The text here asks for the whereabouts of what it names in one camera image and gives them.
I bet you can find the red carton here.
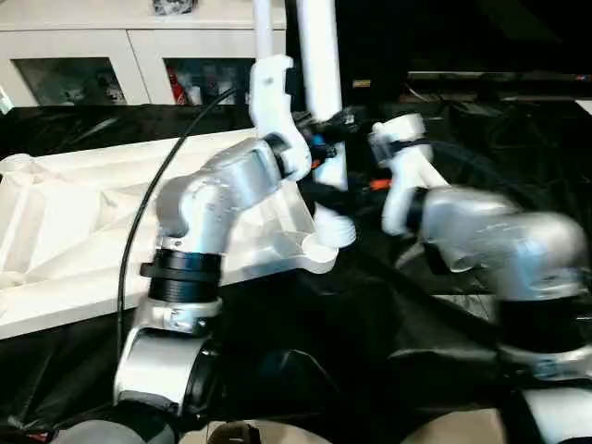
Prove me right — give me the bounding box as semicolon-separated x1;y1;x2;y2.
183;69;202;105

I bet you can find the shiny dark bundle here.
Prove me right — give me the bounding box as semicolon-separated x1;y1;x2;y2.
153;0;201;16

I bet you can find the white cabinet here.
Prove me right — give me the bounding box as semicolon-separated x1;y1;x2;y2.
0;0;290;106

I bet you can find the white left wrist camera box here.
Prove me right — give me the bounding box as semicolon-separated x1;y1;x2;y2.
247;55;314;183

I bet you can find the white plastic table leg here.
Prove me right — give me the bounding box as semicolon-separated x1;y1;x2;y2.
295;0;358;247
251;0;276;64

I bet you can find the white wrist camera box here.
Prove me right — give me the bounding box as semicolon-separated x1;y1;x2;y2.
247;55;314;183
369;112;438;238

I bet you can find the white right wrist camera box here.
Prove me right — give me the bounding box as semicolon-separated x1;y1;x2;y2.
369;112;438;238

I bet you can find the black cabinet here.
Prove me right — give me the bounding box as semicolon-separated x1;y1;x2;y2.
285;0;413;107

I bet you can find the black plastic mat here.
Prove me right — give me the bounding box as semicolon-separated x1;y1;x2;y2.
0;97;592;444

